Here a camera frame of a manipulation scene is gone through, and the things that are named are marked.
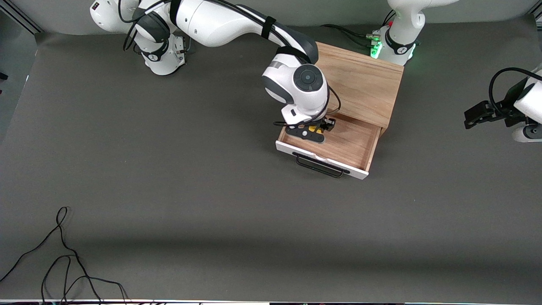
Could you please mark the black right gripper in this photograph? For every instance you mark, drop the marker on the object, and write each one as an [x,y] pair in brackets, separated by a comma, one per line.
[328,124]

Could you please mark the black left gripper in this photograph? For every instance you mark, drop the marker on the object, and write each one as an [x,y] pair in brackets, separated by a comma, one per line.
[504,109]

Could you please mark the small yellow block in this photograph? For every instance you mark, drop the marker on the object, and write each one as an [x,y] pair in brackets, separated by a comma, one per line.
[314,128]

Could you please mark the white-fronted wooden drawer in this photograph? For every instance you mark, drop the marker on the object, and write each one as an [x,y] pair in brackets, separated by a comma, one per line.
[347,144]

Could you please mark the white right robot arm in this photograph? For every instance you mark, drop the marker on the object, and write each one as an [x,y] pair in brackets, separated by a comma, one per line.
[211,21]

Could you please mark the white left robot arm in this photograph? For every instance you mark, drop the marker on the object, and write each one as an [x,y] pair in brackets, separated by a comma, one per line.
[402,25]

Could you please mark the light wooden drawer cabinet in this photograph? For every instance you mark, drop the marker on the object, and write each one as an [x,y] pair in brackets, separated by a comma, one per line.
[364,84]

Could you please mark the aluminium frame rail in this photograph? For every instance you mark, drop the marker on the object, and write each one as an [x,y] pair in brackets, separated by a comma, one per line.
[537,18]
[19,17]

